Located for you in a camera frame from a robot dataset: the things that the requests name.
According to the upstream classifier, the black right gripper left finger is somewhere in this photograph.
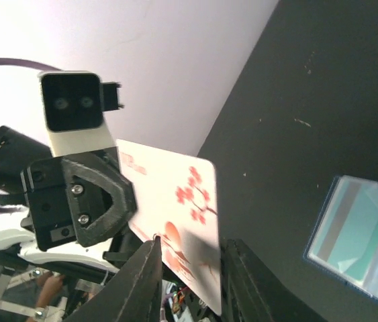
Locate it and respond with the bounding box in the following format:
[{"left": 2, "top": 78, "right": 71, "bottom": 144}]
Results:
[{"left": 66, "top": 237, "right": 162, "bottom": 322}]

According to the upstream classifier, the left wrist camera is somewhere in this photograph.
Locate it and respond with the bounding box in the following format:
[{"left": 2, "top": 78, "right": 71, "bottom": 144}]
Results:
[{"left": 38, "top": 70, "right": 124, "bottom": 157}]

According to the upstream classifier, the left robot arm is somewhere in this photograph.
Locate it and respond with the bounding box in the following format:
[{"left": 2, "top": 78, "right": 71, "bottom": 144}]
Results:
[{"left": 0, "top": 125, "right": 140, "bottom": 282}]

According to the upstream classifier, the blue leather card holder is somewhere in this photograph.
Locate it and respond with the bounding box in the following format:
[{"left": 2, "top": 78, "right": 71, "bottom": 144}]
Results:
[{"left": 304, "top": 176, "right": 378, "bottom": 301}]

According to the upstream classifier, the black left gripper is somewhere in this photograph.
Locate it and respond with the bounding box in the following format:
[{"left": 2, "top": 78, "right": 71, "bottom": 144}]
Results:
[{"left": 21, "top": 149, "right": 137, "bottom": 251}]

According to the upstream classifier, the pink blossom card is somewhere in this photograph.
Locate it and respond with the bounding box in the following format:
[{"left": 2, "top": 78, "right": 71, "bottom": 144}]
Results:
[{"left": 116, "top": 139, "right": 222, "bottom": 315}]

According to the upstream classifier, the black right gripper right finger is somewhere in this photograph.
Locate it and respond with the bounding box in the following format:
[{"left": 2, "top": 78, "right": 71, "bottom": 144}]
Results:
[{"left": 222, "top": 239, "right": 325, "bottom": 322}]

